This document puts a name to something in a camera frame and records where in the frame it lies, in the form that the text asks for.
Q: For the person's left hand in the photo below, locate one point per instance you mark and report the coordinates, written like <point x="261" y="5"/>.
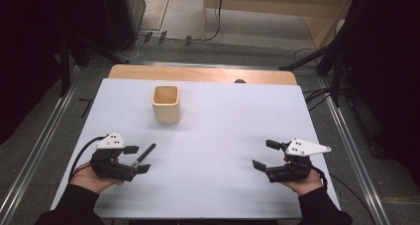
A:
<point x="86" y="180"/>

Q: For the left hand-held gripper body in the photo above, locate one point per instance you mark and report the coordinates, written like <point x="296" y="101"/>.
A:
<point x="109" y="167"/>

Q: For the small dark round object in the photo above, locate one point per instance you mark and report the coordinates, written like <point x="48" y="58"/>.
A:
<point x="240" y="81"/>

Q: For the black pen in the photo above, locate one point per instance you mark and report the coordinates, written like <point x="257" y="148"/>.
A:
<point x="145" y="154"/>

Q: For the small dark floor bracket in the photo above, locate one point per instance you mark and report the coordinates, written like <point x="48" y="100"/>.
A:
<point x="188" y="40"/>
<point x="147" y="37"/>

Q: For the person's right hand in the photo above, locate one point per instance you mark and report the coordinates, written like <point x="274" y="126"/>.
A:
<point x="305" y="186"/>

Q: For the dark cabinet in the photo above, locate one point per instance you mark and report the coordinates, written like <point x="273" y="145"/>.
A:
<point x="122" y="13"/>

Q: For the metal floor rail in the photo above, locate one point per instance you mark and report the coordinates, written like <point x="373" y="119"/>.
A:
<point x="43" y="132"/>
<point x="353" y="152"/>

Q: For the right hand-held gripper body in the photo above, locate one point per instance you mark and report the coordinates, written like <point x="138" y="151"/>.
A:
<point x="297" y="168"/>

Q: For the dark curtain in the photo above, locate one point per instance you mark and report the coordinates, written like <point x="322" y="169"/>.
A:
<point x="386" y="69"/>
<point x="29" y="53"/>

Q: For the black metal stand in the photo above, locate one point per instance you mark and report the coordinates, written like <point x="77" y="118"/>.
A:
<point x="336" y="79"/>
<point x="65" y="69"/>

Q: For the light wooden bench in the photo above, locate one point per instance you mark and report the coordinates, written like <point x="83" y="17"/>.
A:
<point x="264" y="7"/>

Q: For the light wooden pen holder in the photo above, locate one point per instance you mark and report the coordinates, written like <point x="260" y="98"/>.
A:
<point x="166" y="114"/>

